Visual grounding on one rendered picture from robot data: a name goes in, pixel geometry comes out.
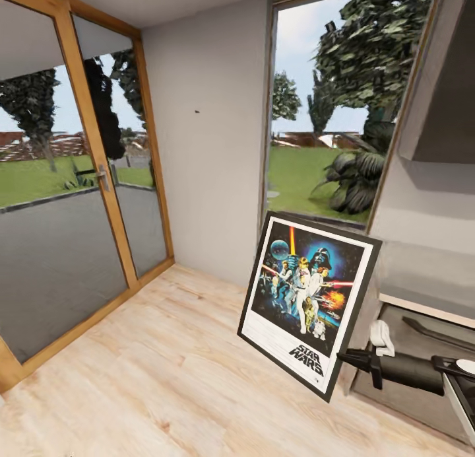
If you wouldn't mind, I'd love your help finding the poster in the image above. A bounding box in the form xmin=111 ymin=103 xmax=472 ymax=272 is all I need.
xmin=237 ymin=210 xmax=383 ymax=403

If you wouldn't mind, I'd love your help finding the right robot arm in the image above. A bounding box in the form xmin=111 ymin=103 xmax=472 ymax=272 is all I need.
xmin=336 ymin=319 xmax=475 ymax=446

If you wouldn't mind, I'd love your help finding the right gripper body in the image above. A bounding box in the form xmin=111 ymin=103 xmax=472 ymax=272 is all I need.
xmin=371 ymin=345 xmax=418 ymax=390

